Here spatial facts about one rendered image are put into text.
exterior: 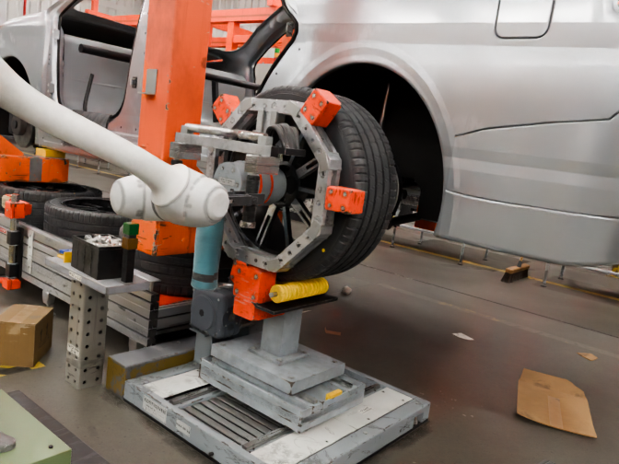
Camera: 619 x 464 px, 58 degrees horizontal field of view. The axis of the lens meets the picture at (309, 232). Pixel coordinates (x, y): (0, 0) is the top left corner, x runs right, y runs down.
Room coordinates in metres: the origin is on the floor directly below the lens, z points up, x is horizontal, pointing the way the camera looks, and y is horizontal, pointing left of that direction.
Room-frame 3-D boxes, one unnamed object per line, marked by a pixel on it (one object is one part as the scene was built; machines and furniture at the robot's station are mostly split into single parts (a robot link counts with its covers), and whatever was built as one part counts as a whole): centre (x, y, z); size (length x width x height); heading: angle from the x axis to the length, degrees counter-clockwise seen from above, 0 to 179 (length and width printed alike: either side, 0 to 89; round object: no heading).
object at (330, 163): (1.85, 0.16, 0.85); 0.54 x 0.07 x 0.54; 52
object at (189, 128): (1.81, 0.31, 1.03); 0.19 x 0.18 x 0.11; 142
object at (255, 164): (1.58, 0.16, 0.93); 0.09 x 0.05 x 0.05; 142
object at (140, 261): (2.67, 0.56, 0.39); 0.66 x 0.66 x 0.24
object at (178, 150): (1.79, 0.42, 0.93); 0.09 x 0.05 x 0.05; 142
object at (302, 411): (1.96, 0.03, 0.13); 0.50 x 0.36 x 0.10; 52
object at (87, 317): (2.00, 0.78, 0.21); 0.10 x 0.10 x 0.42; 52
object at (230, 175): (1.79, 0.21, 0.85); 0.21 x 0.14 x 0.14; 142
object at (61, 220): (3.12, 1.13, 0.39); 0.66 x 0.66 x 0.24
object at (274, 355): (1.98, 0.06, 0.32); 0.40 x 0.30 x 0.28; 52
